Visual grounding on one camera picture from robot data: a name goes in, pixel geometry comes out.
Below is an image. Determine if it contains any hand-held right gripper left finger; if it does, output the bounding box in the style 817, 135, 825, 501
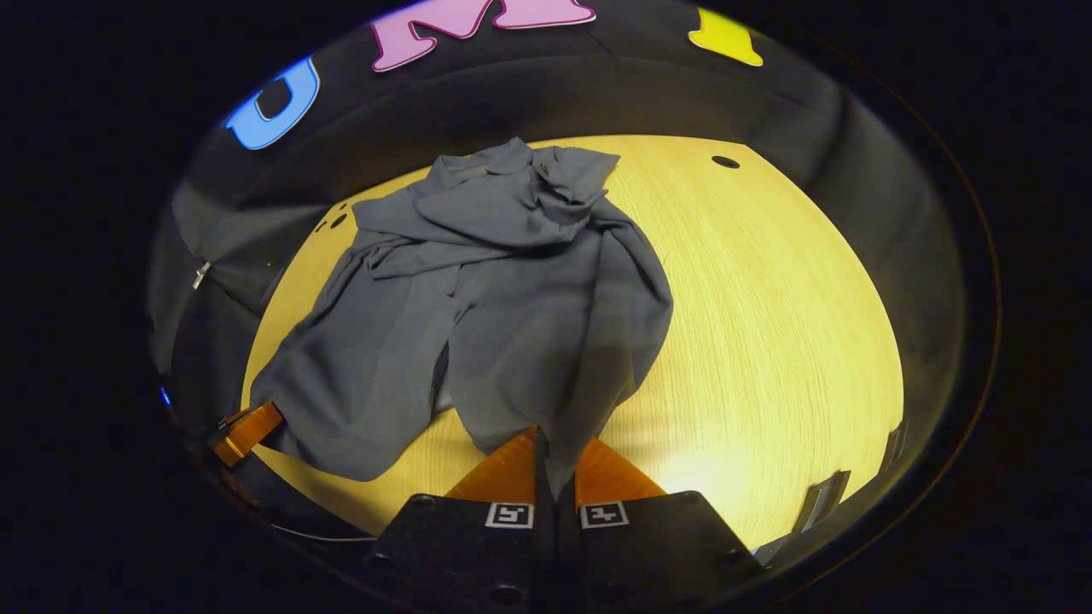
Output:
365, 425, 557, 611

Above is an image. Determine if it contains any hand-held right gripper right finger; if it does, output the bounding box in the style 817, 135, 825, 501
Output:
556, 437, 764, 611

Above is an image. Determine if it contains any grey button-up shirt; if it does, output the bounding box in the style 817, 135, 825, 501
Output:
247, 136, 675, 500

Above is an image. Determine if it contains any black backdrop cloth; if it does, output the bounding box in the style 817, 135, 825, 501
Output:
149, 0, 969, 547

